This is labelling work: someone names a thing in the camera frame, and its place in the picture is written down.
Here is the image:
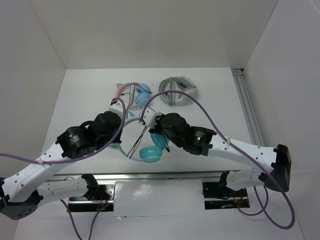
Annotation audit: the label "black headphone audio cable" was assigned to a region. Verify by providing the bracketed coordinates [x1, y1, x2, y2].
[126, 124, 172, 160]

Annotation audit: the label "white grey headphones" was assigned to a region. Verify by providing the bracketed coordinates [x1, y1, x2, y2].
[158, 76, 199, 106]

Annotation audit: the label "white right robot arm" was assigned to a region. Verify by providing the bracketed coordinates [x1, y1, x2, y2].
[149, 113, 292, 196]

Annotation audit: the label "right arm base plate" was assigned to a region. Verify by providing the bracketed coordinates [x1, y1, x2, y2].
[202, 182, 250, 210]

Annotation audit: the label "aluminium table edge rail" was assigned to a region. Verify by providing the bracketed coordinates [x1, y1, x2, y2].
[49, 169, 226, 182]

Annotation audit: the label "pink blue cat ear headphones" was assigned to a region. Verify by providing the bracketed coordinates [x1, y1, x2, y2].
[115, 82, 152, 110]

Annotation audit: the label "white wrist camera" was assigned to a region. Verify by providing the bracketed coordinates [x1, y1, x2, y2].
[108, 97, 128, 119]
[138, 107, 162, 129]

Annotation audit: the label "aluminium side rail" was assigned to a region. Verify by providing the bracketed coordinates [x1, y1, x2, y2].
[231, 68, 265, 147]

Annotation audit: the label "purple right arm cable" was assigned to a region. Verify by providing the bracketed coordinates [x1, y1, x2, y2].
[139, 91, 296, 230]

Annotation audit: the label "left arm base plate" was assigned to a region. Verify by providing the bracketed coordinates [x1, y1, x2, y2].
[67, 181, 116, 213]

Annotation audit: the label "teal cat ear headphones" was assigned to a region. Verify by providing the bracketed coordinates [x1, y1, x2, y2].
[108, 133, 170, 163]

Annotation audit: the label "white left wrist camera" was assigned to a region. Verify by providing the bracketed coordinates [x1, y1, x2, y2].
[108, 97, 128, 119]

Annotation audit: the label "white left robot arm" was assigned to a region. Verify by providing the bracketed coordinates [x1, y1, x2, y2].
[0, 111, 125, 220]

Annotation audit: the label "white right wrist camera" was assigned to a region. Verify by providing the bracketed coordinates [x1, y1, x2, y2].
[138, 107, 162, 129]

